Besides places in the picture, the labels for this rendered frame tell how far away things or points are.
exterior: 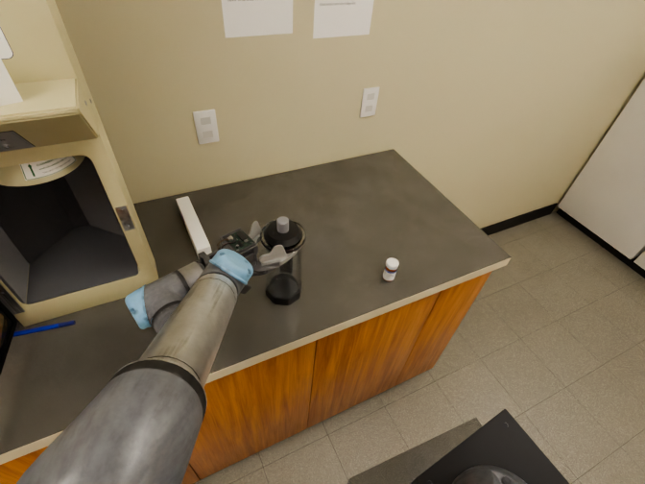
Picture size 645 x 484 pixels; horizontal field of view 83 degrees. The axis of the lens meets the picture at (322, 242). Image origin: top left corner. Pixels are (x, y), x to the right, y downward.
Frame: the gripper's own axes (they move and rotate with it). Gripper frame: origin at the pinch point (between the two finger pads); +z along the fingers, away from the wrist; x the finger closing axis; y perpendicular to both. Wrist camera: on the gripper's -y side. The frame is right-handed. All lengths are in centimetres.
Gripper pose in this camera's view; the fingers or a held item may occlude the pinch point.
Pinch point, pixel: (281, 241)
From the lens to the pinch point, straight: 89.3
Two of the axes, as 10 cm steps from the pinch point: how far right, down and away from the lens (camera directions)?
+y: 0.6, -7.0, -7.1
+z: 7.6, -4.3, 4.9
